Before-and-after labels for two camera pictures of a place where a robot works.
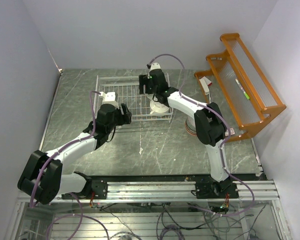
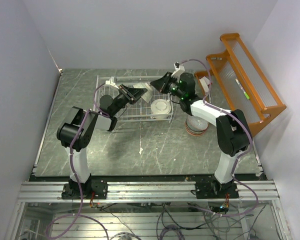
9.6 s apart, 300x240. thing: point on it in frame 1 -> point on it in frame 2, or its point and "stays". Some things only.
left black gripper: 125,118 -> 136,93
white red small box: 205,83 stays
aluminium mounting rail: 157,191 stays
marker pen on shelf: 241,88 stays
